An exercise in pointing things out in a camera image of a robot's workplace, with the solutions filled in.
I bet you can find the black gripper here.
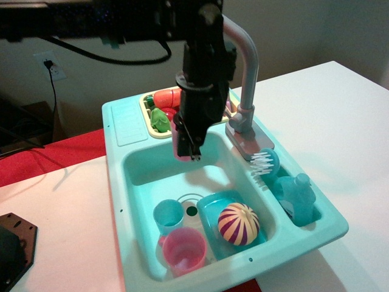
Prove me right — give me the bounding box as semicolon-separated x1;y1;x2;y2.
174;72;229;161

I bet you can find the small pink cup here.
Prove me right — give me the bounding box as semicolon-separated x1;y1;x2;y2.
170;120;191;162

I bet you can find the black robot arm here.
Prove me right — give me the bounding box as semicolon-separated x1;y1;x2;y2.
1;1;236;161

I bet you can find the blue toy cup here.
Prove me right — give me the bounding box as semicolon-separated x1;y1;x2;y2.
153;199;184;235

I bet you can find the teal toy sink unit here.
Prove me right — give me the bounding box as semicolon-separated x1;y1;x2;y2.
102;94;348;291

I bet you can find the red toy tomato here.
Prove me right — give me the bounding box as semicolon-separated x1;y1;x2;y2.
161;107;177;121

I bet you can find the green toy pepper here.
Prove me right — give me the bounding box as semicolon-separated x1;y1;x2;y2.
151;108;171;133

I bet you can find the yellow dish rack basket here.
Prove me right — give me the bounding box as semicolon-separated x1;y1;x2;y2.
139;86;240;139

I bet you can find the orange toy carrot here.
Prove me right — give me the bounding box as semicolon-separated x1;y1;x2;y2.
146;88;182;109

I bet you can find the grey toy faucet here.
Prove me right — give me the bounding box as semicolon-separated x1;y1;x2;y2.
224;16;274;161

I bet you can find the teal rectangular tray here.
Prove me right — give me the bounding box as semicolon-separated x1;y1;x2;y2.
196;190;267;261

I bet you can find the teal dish brush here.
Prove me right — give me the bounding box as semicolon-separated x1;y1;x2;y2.
250;148;280;179

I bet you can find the purple yellow striped ball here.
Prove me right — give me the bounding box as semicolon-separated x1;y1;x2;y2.
218;203;260;246

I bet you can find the pink toy mug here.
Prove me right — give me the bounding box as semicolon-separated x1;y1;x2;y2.
158;227;207;277

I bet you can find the blue toy soap bottle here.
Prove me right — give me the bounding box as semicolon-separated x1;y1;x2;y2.
272;173;316;227

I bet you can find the brown cardboard box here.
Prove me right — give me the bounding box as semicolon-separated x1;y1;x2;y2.
17;101;67;145

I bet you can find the red cloth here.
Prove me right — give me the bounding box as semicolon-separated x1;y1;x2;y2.
1;129;106;187

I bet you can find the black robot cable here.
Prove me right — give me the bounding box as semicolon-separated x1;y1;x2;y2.
48;36;173;65

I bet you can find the black power cord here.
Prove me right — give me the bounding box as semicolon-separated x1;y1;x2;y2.
0;60;66;171

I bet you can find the white wall outlet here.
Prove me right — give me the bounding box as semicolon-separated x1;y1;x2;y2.
33;50;67;82

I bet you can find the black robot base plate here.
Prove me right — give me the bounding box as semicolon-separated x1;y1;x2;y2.
1;212;38;291

